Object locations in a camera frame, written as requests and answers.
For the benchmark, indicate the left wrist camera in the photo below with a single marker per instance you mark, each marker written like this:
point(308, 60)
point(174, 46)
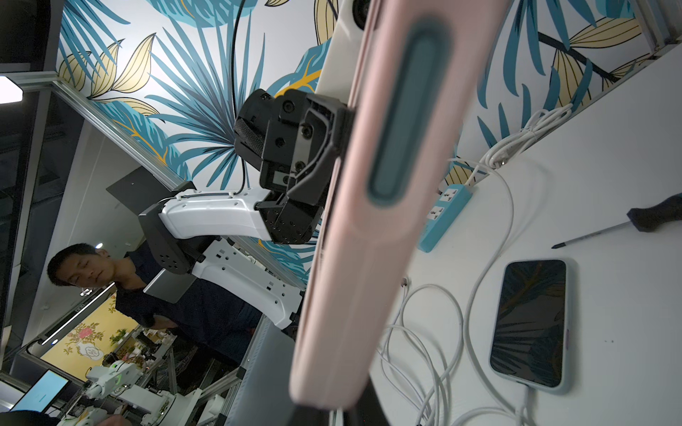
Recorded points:
point(342, 73)

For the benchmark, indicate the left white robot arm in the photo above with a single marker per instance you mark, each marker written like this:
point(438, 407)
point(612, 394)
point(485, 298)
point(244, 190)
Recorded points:
point(197, 233)

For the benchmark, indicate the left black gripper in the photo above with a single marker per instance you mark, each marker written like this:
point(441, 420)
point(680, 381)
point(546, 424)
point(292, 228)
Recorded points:
point(293, 141)

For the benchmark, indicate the black phone light case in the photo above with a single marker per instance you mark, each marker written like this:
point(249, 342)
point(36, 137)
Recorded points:
point(530, 340)

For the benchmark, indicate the teal power strip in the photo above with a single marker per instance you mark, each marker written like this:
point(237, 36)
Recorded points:
point(449, 205)

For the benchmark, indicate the green black screwdriver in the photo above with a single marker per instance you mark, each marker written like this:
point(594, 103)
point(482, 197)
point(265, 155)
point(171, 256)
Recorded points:
point(644, 220)

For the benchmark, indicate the person in dark shirt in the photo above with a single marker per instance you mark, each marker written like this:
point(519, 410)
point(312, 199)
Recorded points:
point(207, 314)

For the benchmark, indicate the pink case phone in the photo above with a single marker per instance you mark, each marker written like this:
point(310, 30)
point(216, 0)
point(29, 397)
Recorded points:
point(416, 74)

